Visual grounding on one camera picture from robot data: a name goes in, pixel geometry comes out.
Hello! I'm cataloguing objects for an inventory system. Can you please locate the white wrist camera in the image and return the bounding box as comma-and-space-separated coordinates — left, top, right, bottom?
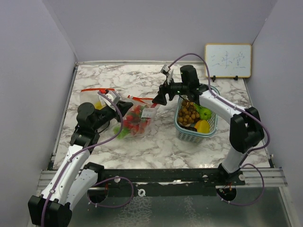
98, 89, 120, 109
160, 64, 174, 85

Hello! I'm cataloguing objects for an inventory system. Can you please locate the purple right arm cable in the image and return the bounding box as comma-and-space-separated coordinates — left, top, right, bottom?
168, 53, 271, 206

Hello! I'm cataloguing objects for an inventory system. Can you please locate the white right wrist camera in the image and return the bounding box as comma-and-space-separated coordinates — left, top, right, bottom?
160, 64, 174, 85

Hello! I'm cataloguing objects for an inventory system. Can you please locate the clear orange-zip bag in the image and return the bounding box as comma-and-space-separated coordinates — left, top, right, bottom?
80, 88, 120, 111
117, 95, 160, 140

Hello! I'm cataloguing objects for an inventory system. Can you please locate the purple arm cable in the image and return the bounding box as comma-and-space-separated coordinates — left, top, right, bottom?
40, 91, 134, 227
168, 53, 271, 206

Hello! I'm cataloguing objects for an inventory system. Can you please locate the small whiteboard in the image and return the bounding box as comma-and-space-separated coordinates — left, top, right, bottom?
205, 44, 252, 79

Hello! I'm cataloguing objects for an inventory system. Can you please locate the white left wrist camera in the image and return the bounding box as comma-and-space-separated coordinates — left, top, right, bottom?
98, 89, 120, 109

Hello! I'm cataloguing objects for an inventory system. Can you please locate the yellow starfruit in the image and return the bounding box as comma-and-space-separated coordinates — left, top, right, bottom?
94, 101, 105, 110

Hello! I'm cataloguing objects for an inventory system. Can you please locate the green grape bunch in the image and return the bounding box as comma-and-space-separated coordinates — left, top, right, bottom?
113, 127, 130, 139

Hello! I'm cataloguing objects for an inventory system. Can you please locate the brown longan bunch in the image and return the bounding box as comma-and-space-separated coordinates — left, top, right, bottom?
177, 99, 200, 126

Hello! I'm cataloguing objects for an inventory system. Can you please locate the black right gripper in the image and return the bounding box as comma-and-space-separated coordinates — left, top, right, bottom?
152, 76, 188, 105

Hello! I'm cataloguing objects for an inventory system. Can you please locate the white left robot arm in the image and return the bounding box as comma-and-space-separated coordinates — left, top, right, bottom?
28, 101, 133, 227

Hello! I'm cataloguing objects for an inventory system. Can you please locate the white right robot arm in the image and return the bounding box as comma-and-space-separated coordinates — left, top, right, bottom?
153, 65, 264, 185

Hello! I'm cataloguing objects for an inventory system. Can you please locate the green bell pepper toy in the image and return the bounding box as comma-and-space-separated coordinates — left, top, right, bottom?
194, 104, 212, 121

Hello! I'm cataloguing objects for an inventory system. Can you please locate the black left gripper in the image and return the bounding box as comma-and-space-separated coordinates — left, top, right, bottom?
92, 100, 134, 131

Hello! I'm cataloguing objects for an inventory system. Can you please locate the yellow pepper toy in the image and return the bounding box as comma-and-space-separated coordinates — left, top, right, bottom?
194, 120, 210, 134

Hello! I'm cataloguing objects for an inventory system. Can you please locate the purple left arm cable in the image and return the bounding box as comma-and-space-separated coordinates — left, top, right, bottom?
40, 91, 134, 227

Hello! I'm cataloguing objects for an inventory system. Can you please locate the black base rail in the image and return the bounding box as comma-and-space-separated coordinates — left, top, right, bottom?
84, 162, 245, 201

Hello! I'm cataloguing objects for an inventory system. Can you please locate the light blue plastic basket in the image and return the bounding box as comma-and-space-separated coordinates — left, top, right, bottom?
174, 95, 217, 143

